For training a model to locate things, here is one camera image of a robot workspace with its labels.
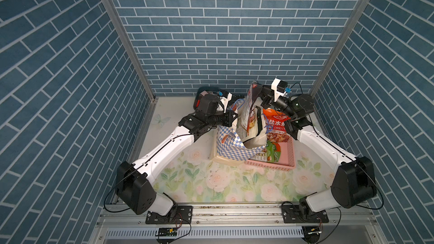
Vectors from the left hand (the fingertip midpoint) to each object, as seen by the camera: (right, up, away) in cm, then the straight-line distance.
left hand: (243, 116), depth 74 cm
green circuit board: (-33, -50, -2) cm, 60 cm away
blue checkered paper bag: (-6, -11, -6) cm, 14 cm away
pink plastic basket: (+26, -25, +17) cm, 40 cm away
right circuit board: (+29, -49, -3) cm, 57 cm away
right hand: (+5, +12, -8) cm, 15 cm away
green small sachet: (+17, -20, +14) cm, 30 cm away
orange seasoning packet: (+18, -5, +12) cm, 22 cm away
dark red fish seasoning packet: (+1, 0, -5) cm, 6 cm away
